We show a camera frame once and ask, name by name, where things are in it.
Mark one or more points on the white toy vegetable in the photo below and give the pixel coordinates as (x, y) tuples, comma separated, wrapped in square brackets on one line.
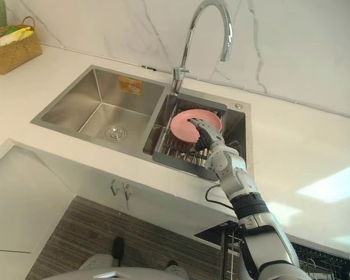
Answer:
[(6, 40)]

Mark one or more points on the chrome gooseneck faucet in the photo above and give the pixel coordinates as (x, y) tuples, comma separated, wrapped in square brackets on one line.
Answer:
[(192, 43)]

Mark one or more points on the stainless steel double sink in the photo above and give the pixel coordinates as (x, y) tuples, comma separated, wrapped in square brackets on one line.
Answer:
[(113, 113)]

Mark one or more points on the round sink button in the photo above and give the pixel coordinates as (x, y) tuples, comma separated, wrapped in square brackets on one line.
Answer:
[(238, 105)]

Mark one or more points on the woven wicker basket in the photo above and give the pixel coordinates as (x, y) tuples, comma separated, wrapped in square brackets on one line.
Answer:
[(13, 54)]

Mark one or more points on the white cabinet door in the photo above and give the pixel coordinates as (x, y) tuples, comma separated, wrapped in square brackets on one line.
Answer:
[(26, 201)]

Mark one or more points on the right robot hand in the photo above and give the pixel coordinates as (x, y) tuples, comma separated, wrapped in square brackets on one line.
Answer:
[(208, 139)]

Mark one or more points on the orange sink sticker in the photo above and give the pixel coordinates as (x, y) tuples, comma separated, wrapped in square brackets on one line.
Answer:
[(130, 84)]

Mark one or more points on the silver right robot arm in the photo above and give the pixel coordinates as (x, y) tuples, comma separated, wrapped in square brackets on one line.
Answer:
[(252, 201)]

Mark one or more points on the round sink drain strainer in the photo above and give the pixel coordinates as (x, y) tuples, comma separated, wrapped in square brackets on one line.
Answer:
[(116, 132)]

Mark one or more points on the robot body and legs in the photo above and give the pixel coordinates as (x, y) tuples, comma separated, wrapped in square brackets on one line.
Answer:
[(116, 266)]

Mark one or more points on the pink cup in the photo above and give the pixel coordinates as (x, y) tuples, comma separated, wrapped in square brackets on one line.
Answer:
[(189, 126)]

